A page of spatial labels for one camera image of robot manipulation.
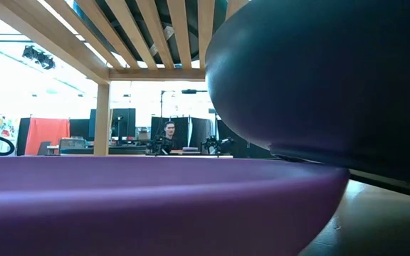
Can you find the black ceiling spotlight cluster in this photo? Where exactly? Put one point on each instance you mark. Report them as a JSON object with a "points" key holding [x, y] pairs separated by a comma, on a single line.
{"points": [[38, 57]]}

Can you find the small black robot arm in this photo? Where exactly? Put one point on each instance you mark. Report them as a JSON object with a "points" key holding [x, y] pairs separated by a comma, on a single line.
{"points": [[158, 145], [215, 144]]}

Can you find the purple plate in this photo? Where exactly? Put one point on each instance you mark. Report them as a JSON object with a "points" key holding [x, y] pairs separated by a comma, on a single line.
{"points": [[119, 213]]}

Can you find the dark green plate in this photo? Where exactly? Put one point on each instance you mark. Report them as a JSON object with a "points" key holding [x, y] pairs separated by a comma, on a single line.
{"points": [[315, 89]]}

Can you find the wooden slatted shelf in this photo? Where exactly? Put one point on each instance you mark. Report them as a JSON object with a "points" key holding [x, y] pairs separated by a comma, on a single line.
{"points": [[148, 74]]}

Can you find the orange cloth panel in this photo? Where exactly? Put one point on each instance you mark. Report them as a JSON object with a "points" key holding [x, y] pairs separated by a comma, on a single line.
{"points": [[46, 137]]}

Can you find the black metal table frame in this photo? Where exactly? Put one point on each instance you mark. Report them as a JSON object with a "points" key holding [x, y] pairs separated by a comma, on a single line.
{"points": [[404, 190]]}

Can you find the person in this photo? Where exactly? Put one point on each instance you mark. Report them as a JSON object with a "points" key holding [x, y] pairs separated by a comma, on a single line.
{"points": [[169, 137]]}

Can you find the black monitor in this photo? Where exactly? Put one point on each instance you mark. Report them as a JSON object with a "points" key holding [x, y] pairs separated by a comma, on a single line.
{"points": [[123, 122]]}

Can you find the black overhead lamp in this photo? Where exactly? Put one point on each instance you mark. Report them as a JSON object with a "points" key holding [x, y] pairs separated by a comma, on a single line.
{"points": [[194, 91]]}

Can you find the black partition panel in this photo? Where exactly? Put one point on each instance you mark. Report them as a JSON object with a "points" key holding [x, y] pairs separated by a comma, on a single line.
{"points": [[198, 131]]}

